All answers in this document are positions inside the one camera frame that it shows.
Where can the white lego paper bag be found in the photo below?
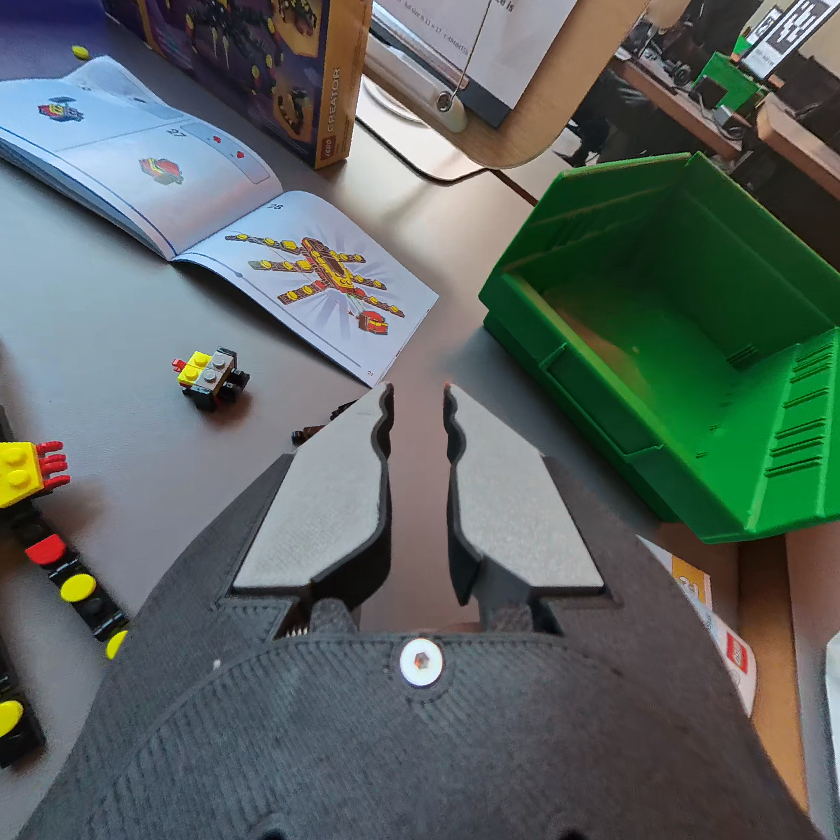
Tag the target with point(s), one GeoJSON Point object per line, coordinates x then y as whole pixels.
{"type": "Point", "coordinates": [728, 649]}

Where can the lego instruction booklet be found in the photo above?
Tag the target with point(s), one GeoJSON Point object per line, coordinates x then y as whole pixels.
{"type": "Point", "coordinates": [131, 164]}

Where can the small green bin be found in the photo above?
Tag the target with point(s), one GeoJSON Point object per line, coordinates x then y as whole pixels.
{"type": "Point", "coordinates": [728, 82]}

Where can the small lego head assembly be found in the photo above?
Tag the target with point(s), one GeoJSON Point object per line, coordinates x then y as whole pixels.
{"type": "Point", "coordinates": [207, 374]}

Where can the black and white tag sign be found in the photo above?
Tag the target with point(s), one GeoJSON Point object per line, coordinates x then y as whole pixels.
{"type": "Point", "coordinates": [787, 33]}

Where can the black office chair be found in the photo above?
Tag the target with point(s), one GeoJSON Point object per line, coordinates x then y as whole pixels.
{"type": "Point", "coordinates": [610, 111]}

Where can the purple and yellow lego box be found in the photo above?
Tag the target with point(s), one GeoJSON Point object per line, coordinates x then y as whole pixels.
{"type": "Point", "coordinates": [262, 65]}

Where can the small dark lego piece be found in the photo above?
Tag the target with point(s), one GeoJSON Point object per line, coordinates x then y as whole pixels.
{"type": "Point", "coordinates": [310, 433]}

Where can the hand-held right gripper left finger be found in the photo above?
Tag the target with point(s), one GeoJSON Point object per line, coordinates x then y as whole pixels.
{"type": "Point", "coordinates": [315, 512]}

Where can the wooden desk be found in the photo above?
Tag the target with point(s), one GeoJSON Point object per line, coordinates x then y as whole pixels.
{"type": "Point", "coordinates": [676, 92]}

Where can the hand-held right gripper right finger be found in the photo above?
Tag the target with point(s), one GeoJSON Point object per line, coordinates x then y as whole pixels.
{"type": "Point", "coordinates": [518, 512]}

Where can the green plastic bin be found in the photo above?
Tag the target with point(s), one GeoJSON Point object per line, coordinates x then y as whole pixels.
{"type": "Point", "coordinates": [656, 341]}

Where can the black and yellow lego spider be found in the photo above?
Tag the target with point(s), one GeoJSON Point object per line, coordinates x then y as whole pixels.
{"type": "Point", "coordinates": [19, 469]}

